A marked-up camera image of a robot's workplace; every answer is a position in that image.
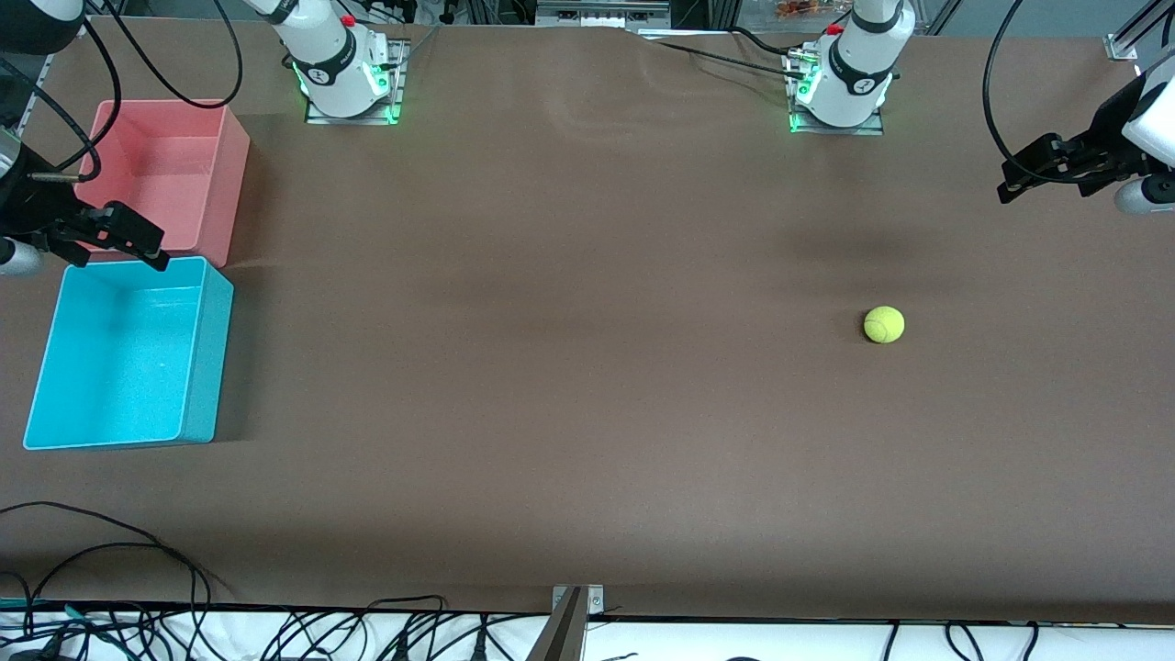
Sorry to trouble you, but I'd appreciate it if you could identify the aluminium frame rail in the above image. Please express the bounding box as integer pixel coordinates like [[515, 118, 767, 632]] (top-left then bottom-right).
[[1104, 0, 1175, 63]]

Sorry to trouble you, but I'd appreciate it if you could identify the grey metal bar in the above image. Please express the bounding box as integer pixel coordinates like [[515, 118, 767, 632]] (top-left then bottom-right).
[[525, 588, 588, 661]]

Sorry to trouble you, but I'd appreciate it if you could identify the black base cable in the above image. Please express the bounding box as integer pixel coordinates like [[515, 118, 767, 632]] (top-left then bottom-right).
[[729, 26, 801, 59], [655, 39, 809, 80]]

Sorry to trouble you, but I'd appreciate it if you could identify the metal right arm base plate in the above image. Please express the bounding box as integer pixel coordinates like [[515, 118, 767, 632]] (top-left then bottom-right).
[[305, 39, 409, 126]]

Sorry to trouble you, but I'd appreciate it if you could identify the teal braided cable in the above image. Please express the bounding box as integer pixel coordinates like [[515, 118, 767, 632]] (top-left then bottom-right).
[[0, 599, 129, 644]]

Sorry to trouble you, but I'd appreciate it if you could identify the black cable with metal plug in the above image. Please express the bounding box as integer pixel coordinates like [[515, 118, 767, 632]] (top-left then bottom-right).
[[28, 14, 124, 183]]

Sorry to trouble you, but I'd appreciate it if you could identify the thin black cable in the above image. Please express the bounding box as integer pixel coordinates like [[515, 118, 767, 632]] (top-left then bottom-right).
[[0, 500, 201, 611], [20, 542, 214, 611]]

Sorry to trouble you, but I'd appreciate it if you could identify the blue plastic bin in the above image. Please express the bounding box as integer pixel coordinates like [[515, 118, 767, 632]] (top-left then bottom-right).
[[22, 255, 235, 452]]

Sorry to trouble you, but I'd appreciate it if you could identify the grey metal box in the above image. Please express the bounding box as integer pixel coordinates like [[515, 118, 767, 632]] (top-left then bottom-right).
[[535, 0, 672, 28]]

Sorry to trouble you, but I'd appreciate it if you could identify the small metal bracket plate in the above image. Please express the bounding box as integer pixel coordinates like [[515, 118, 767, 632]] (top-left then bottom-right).
[[552, 584, 606, 616]]

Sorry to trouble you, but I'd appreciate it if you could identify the yellow-green tennis ball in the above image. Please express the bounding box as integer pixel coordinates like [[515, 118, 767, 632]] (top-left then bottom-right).
[[863, 305, 906, 345]]

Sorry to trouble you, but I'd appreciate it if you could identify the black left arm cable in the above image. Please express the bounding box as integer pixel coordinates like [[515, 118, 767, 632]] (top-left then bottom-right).
[[981, 0, 1102, 185]]

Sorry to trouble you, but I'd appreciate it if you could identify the pink plastic bin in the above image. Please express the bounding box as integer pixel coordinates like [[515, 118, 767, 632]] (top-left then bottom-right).
[[73, 98, 252, 269]]

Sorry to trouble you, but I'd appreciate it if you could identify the long black arm cable loop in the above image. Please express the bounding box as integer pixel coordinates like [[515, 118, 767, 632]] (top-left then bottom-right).
[[99, 0, 245, 109]]

